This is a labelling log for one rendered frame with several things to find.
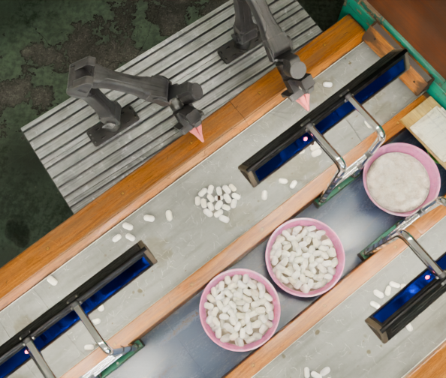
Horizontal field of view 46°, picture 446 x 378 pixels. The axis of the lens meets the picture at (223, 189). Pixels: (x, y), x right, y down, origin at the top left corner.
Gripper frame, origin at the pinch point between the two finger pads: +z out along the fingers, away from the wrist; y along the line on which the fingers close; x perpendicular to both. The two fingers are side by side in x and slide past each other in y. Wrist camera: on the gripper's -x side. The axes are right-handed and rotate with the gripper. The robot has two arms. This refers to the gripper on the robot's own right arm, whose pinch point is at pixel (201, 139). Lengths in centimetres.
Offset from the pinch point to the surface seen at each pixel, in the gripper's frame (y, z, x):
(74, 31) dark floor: 1, -37, 141
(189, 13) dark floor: 56, -14, 120
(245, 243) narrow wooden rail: -10.9, 31.5, -19.8
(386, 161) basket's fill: 47, 40, -23
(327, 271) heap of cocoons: 5, 53, -33
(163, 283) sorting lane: -41, 28, -13
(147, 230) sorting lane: -34.0, 14.0, -1.4
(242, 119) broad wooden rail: 17.4, 4.9, 3.3
